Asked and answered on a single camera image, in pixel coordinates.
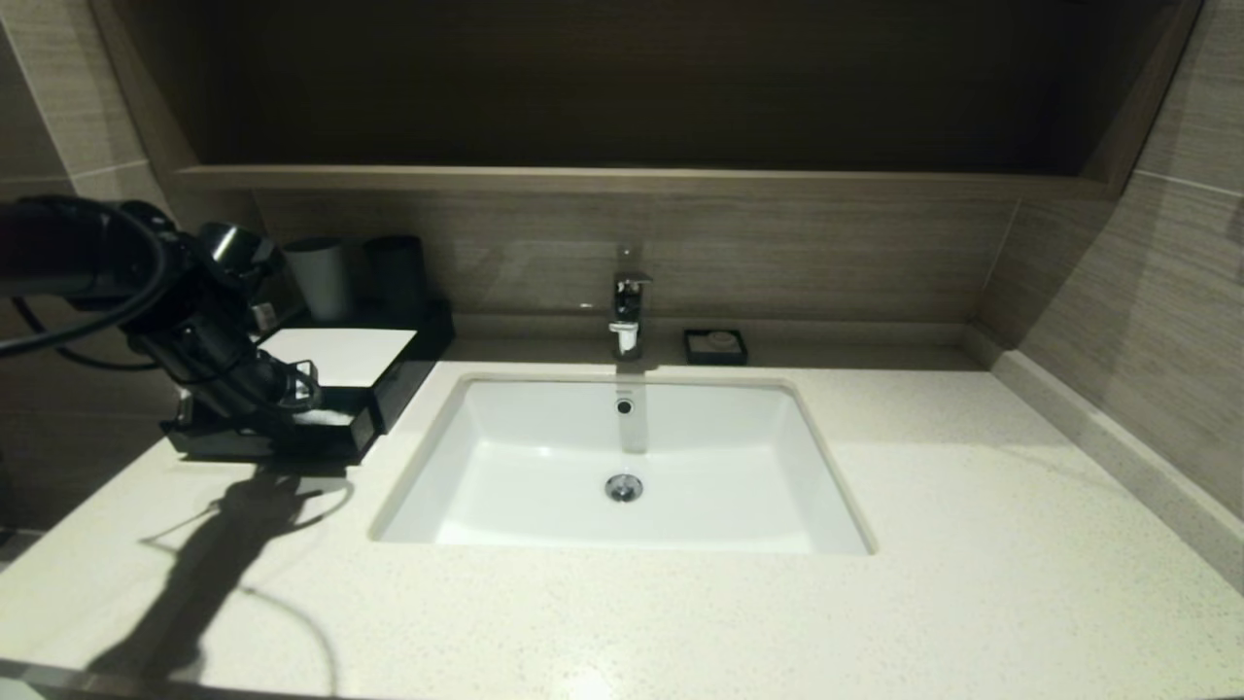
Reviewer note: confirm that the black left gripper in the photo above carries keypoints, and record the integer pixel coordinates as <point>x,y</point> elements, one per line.
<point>228,374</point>

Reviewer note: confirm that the small clear green-label sachet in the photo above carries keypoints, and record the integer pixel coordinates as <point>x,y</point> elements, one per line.
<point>330,416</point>

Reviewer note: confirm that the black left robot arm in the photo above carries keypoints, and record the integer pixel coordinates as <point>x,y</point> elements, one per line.
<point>155,272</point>

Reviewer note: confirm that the black drawer box housing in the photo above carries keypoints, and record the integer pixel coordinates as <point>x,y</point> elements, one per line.
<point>405,385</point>

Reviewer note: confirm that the white paper card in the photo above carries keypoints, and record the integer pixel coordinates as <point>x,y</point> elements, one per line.
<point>350,356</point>

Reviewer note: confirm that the pale grey cup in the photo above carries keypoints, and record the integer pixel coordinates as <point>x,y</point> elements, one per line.
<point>319,280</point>

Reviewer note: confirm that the black cup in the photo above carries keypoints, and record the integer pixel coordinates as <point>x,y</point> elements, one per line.
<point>394,280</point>

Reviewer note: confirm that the chrome drain stopper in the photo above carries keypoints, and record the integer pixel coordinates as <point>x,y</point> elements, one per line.
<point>623,487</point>

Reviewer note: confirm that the chrome faucet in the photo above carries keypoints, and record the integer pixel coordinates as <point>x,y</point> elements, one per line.
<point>629,301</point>

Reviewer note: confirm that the black soap dish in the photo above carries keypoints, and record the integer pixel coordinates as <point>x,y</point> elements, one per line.
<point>692,358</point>

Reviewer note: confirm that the white ceramic sink basin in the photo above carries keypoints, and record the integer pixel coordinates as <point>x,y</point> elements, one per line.
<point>700,467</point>

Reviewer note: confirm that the round beige soap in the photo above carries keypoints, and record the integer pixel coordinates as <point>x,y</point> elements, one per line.
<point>721,340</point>

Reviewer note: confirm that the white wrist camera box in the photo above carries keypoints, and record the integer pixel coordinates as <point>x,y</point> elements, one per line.
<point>263,316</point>

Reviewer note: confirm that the wooden wall shelf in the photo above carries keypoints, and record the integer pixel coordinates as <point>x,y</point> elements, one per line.
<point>632,180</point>

